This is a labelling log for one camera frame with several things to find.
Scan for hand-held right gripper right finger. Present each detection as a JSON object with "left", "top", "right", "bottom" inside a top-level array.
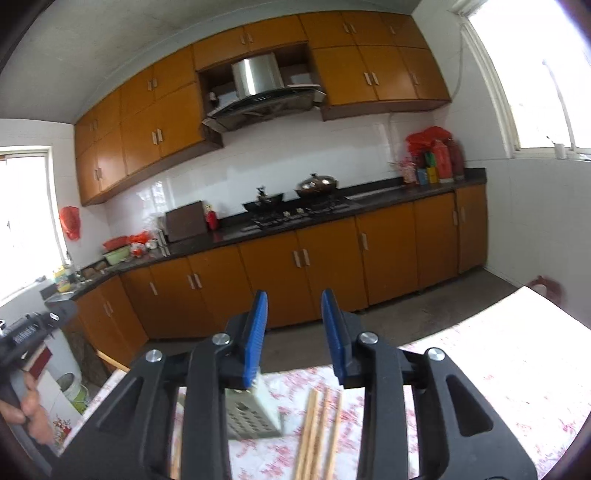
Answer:
[{"left": 321, "top": 288, "right": 539, "bottom": 480}]

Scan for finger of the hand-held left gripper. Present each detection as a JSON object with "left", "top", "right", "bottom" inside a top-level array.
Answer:
[{"left": 43, "top": 300, "right": 80, "bottom": 330}]

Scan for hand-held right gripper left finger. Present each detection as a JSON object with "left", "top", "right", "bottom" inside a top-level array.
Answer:
[{"left": 53, "top": 290, "right": 269, "bottom": 480}]

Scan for green perforated chopstick holder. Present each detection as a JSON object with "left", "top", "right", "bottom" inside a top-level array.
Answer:
[{"left": 225, "top": 373, "right": 283, "bottom": 439}]

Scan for person's left hand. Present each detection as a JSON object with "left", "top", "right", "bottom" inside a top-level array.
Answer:
[{"left": 0, "top": 373, "right": 55, "bottom": 447}]

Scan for yellow green container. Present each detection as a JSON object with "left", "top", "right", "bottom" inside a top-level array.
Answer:
[{"left": 54, "top": 265, "right": 75, "bottom": 295}]

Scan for orange base cabinets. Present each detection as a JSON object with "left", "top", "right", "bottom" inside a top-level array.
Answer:
[{"left": 69, "top": 185, "right": 489, "bottom": 365}]

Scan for white bucket with green rim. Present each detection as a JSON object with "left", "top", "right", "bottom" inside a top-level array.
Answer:
[{"left": 57, "top": 372, "right": 90, "bottom": 415}]

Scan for green basin with red lid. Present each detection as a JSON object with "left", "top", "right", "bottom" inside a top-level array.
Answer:
[{"left": 102, "top": 236, "right": 133, "bottom": 267}]

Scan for hanging red plastic bag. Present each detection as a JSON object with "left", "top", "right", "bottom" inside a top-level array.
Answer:
[{"left": 59, "top": 206, "right": 82, "bottom": 241}]

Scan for bright side window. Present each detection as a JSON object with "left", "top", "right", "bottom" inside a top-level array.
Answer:
[{"left": 0, "top": 147, "right": 66, "bottom": 303}]

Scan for black kitchen countertop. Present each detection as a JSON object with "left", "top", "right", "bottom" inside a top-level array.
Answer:
[{"left": 44, "top": 168, "right": 488, "bottom": 303}]

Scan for black gas stove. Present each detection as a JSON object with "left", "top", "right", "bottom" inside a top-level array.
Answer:
[{"left": 241, "top": 196, "right": 354, "bottom": 230}]

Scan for brown wooden box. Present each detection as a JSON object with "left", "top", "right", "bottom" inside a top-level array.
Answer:
[{"left": 163, "top": 200, "right": 209, "bottom": 243}]

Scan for black wok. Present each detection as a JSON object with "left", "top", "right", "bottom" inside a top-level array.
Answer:
[{"left": 242, "top": 186, "right": 284, "bottom": 214}]

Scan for red floral tablecloth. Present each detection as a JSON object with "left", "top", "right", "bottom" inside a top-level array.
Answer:
[{"left": 62, "top": 285, "right": 591, "bottom": 480}]

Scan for lidded dark wok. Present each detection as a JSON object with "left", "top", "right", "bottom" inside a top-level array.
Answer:
[{"left": 295, "top": 172, "right": 341, "bottom": 199}]

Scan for red plastic stool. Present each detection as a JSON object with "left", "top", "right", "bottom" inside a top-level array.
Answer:
[{"left": 527, "top": 275, "right": 563, "bottom": 306}]

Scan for red plastic bags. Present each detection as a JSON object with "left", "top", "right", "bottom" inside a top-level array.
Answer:
[{"left": 405, "top": 126, "right": 466, "bottom": 184}]

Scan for steel range hood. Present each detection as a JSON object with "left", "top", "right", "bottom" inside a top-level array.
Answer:
[{"left": 200, "top": 52, "right": 328, "bottom": 134}]

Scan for white framed window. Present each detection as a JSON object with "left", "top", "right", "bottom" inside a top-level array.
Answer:
[{"left": 455, "top": 0, "right": 591, "bottom": 161}]

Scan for orange wall cabinets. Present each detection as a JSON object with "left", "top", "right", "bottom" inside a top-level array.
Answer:
[
  {"left": 74, "top": 46, "right": 225, "bottom": 207},
  {"left": 192, "top": 11, "right": 452, "bottom": 121}
]

